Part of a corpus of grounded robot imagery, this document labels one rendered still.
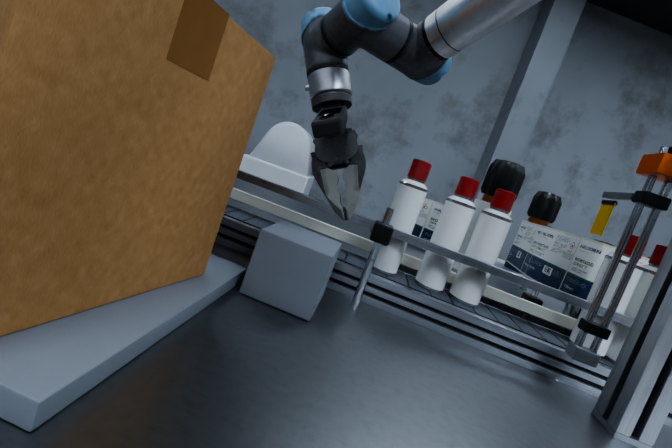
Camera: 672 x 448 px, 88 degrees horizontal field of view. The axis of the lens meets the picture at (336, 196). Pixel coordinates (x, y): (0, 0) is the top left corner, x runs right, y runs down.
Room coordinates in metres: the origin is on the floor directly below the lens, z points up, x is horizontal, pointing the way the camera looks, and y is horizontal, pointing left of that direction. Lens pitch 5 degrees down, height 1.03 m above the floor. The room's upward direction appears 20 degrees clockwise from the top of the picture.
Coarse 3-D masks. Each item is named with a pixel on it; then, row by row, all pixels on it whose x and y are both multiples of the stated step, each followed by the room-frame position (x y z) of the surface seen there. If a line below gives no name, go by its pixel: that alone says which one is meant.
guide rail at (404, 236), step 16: (240, 176) 0.60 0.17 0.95; (256, 176) 0.60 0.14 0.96; (288, 192) 0.59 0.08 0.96; (320, 208) 0.58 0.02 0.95; (368, 224) 0.58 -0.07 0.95; (416, 240) 0.57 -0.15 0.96; (448, 256) 0.56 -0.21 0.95; (464, 256) 0.56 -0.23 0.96; (496, 272) 0.55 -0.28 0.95; (512, 272) 0.56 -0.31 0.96; (544, 288) 0.54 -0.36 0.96; (576, 304) 0.54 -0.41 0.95; (624, 320) 0.53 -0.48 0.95
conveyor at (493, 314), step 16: (256, 224) 0.61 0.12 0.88; (272, 224) 0.66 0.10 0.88; (352, 256) 0.63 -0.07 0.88; (400, 272) 0.64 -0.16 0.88; (416, 288) 0.57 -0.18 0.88; (480, 304) 0.62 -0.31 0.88; (496, 320) 0.55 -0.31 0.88; (512, 320) 0.59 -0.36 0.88; (544, 336) 0.56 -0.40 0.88; (560, 336) 0.60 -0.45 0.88
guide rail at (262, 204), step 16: (240, 192) 0.68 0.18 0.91; (272, 208) 0.67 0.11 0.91; (304, 224) 0.66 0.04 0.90; (320, 224) 0.66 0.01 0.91; (352, 240) 0.65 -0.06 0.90; (368, 240) 0.65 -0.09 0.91; (496, 288) 0.63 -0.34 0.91; (512, 304) 0.62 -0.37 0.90; (528, 304) 0.62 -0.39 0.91; (560, 320) 0.61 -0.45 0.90; (576, 320) 0.61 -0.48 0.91
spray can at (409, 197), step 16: (416, 160) 0.60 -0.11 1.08; (416, 176) 0.59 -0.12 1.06; (400, 192) 0.59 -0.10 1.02; (416, 192) 0.58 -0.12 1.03; (400, 208) 0.59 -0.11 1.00; (416, 208) 0.59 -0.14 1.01; (400, 224) 0.58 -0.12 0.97; (400, 240) 0.58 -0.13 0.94; (384, 256) 0.58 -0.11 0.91; (400, 256) 0.59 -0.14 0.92; (384, 272) 0.58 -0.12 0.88
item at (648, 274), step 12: (660, 252) 0.56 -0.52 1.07; (648, 264) 0.57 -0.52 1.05; (648, 276) 0.55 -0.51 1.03; (636, 288) 0.56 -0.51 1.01; (648, 288) 0.55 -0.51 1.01; (636, 300) 0.55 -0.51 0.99; (636, 312) 0.55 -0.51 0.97; (624, 336) 0.55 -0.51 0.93; (612, 348) 0.56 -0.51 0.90; (612, 360) 0.55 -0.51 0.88
